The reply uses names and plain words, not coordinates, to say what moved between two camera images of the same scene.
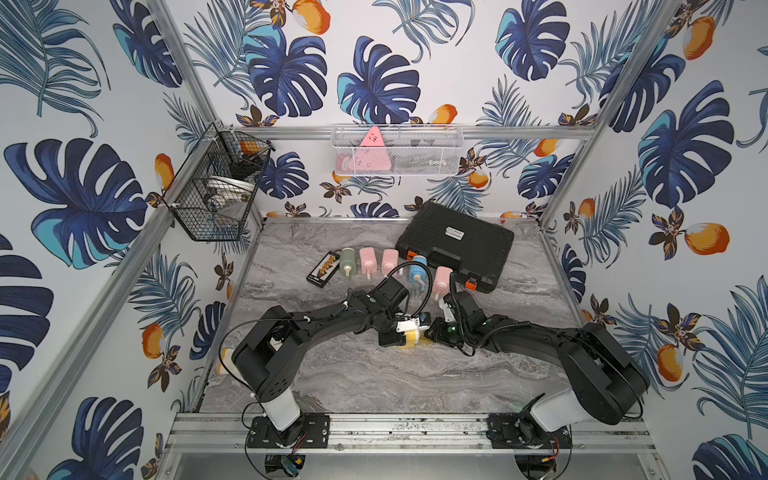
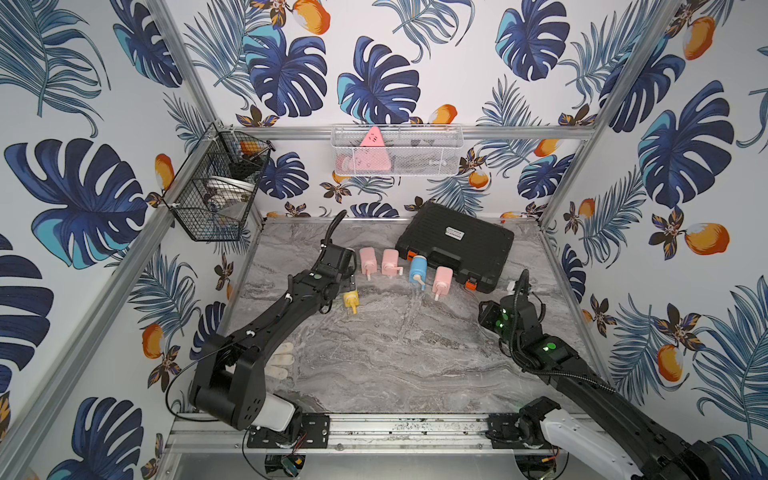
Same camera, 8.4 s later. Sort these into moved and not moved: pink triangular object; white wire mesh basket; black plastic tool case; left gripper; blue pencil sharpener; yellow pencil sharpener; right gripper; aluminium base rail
Moved: yellow pencil sharpener; right gripper; left gripper
Not moved: black plastic tool case; blue pencil sharpener; aluminium base rail; white wire mesh basket; pink triangular object
